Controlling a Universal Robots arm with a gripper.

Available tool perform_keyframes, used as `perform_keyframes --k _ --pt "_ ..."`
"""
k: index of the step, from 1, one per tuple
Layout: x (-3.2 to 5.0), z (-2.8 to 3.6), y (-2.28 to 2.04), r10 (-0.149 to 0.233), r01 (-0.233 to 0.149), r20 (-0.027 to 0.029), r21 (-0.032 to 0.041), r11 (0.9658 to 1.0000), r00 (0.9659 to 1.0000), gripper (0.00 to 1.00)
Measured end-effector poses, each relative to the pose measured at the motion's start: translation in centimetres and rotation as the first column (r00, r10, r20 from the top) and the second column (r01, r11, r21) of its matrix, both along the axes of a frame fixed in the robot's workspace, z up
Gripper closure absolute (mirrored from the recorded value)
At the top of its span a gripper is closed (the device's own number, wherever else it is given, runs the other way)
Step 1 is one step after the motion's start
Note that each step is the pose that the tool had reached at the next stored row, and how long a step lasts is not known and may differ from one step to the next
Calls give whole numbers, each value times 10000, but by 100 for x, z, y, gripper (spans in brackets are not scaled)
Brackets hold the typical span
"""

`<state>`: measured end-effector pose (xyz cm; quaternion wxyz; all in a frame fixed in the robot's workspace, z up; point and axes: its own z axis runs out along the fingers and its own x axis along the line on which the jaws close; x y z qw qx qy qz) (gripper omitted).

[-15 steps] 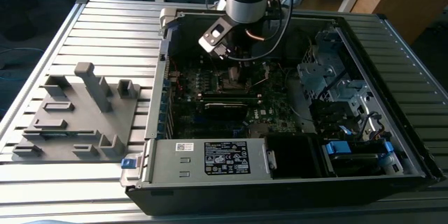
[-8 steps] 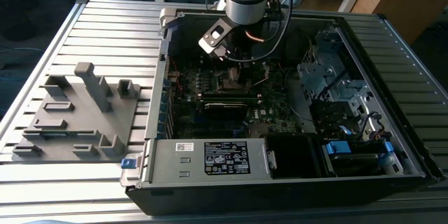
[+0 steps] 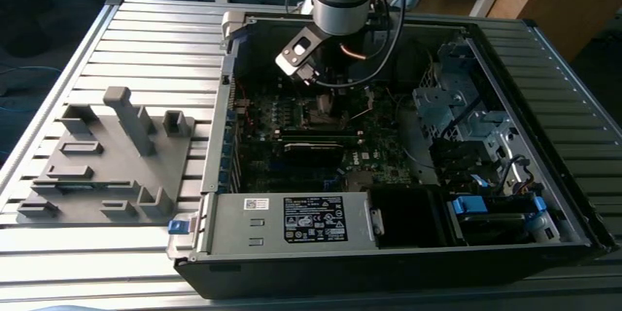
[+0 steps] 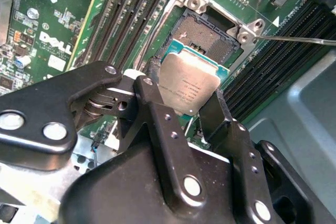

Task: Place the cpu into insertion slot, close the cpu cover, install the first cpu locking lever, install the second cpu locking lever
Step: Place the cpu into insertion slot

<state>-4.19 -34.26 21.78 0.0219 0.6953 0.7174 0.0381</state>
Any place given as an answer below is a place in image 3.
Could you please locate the CPU with silver top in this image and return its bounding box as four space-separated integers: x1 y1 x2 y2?
313 92 337 115

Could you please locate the CPU socket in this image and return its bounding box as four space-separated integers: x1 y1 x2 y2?
296 96 354 130

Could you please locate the white-clip RAM slot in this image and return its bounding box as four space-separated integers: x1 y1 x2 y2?
276 135 365 144
273 127 364 137

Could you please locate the green motherboard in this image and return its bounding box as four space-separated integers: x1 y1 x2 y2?
226 74 441 195

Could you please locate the silver metal drive cage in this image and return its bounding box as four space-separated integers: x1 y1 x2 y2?
410 30 523 195

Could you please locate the grey case latch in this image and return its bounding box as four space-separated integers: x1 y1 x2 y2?
220 11 257 51

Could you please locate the black graphics card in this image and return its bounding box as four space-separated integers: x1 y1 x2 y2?
284 142 346 177

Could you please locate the grey power supply unit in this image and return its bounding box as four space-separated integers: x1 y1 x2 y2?
202 192 384 256

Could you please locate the hard disk in blue carrier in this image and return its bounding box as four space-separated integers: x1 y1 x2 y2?
448 194 549 246

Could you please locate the grey parts rack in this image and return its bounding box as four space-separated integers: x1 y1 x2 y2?
15 86 198 224

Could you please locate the black open PC case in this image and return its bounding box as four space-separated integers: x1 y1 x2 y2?
164 10 620 301

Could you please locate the green RAM stick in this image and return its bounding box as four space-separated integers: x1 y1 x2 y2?
55 181 109 191

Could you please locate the dark office chair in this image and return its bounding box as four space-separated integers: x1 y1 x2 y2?
0 0 57 59

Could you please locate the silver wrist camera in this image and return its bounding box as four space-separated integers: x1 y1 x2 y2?
273 23 325 79

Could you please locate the thin black wire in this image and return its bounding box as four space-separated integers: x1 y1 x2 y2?
499 153 533 195

